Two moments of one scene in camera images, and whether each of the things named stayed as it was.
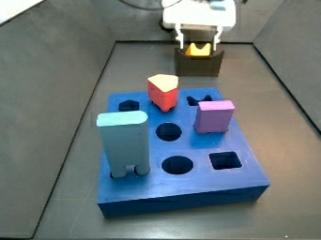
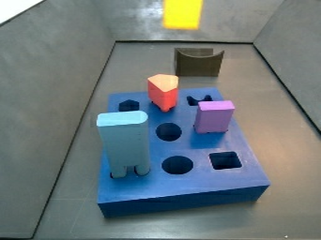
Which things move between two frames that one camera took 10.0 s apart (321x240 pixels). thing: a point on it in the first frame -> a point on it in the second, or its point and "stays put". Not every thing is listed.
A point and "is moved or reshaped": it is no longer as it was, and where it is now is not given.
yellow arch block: (191, 51) is moved or reshaped
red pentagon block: (163, 91) stays put
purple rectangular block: (212, 116) stays put
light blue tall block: (124, 135) stays put
